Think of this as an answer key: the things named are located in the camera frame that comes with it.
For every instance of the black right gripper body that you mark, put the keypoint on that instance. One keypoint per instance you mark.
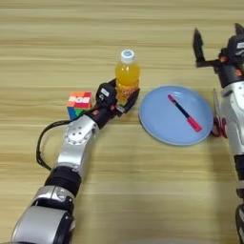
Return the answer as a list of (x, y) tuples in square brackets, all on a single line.
[(230, 68)]

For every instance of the red and black marker pen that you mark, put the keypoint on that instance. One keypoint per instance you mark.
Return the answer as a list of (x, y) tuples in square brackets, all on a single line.
[(184, 111)]

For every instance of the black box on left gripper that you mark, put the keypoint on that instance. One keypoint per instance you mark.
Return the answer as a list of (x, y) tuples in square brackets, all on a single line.
[(105, 95)]

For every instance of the colourful puzzle cube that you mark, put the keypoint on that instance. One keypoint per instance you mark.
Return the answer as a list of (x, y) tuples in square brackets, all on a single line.
[(79, 101)]

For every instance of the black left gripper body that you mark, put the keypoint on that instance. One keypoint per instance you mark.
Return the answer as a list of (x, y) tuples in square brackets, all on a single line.
[(103, 116)]

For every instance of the blue round plate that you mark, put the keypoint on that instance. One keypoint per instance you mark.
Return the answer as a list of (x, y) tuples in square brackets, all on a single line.
[(165, 124)]

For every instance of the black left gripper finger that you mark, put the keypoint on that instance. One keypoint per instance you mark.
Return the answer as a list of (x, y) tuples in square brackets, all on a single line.
[(113, 82), (132, 101)]

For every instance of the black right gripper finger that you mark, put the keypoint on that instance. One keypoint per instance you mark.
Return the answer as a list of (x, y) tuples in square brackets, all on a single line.
[(239, 29), (198, 44)]

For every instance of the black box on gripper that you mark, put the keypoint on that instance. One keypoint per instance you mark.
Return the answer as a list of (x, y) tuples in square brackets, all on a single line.
[(238, 44), (105, 95)]

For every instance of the orange juice bottle white cap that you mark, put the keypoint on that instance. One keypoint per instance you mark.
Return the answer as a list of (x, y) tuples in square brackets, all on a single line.
[(127, 73)]

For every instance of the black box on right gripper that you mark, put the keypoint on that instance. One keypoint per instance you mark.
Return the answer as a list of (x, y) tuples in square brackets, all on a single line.
[(238, 44)]

